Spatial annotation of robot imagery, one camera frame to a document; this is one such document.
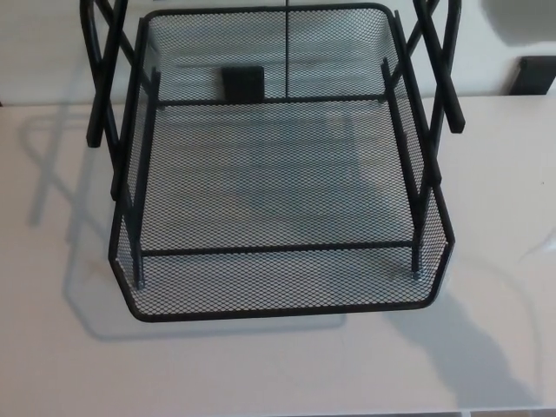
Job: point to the black mesh file tray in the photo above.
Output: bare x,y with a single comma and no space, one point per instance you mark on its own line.
278,282

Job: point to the black rectangular wall block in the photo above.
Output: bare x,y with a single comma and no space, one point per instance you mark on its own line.
242,84
536,76

